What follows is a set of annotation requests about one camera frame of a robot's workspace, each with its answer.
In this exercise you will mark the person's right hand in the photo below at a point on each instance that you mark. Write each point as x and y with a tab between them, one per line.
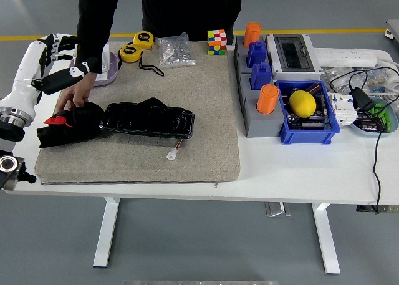
81	90

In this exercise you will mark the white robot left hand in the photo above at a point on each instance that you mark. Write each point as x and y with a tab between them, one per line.
25	76

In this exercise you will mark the black rag with red tag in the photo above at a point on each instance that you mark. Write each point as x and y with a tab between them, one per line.
81	123

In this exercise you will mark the glossy black panel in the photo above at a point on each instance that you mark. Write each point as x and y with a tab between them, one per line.
149	121

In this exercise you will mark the person's right forearm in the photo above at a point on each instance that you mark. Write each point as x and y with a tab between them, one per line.
92	48

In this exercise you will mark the table height control panel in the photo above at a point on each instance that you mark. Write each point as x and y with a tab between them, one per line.
389	209

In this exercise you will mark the purple oval tray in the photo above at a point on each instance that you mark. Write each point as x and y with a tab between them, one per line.
110	73

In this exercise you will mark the yellow tape measure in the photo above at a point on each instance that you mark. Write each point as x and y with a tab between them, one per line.
129	52
144	39

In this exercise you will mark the clear bag of screws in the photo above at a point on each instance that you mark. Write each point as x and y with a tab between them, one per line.
174	52

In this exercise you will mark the grey-brown mat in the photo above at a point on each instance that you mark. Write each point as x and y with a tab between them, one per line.
202	126

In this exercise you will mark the person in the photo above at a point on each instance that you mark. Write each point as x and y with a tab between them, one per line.
187	10

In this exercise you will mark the multicoloured puzzle cube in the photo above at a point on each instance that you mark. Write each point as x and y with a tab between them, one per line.
216	42

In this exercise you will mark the white table leg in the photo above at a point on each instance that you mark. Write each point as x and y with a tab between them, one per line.
106	235
327	241

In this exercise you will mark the grey block holder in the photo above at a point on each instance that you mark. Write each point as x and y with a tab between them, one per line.
262	124
240	59

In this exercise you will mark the blue block with knob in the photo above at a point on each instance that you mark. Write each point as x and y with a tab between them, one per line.
256	55
261	77

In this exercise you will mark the orange cylinder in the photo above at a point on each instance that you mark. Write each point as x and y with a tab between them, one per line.
267	99
252	32

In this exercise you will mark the grey electrical distribution box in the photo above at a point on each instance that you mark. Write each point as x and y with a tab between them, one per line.
293	52

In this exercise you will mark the yellow lemon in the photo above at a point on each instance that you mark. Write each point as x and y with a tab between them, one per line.
302	103

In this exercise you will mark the dark circuit board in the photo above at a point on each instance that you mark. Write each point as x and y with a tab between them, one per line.
368	126
307	124

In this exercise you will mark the blue plastic bin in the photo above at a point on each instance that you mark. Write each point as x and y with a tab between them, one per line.
305	137

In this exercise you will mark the brown cylindrical capacitor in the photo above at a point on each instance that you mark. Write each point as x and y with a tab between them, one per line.
313	88

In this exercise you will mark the clear bag of metal washers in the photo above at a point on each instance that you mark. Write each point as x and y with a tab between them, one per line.
330	73

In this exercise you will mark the white circuit breaker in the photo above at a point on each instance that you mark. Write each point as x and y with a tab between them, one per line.
341	110

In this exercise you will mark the white power strip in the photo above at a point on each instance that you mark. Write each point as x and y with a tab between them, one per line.
343	58

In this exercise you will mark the clear bag of blue parts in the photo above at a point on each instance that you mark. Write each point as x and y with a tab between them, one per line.
378	82

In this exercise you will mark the green terminal blocks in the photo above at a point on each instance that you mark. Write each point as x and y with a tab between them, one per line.
385	118

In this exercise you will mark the light blue dish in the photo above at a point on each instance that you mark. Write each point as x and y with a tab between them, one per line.
393	123

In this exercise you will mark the silver bracket under table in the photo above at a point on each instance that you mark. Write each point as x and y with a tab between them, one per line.
277	209

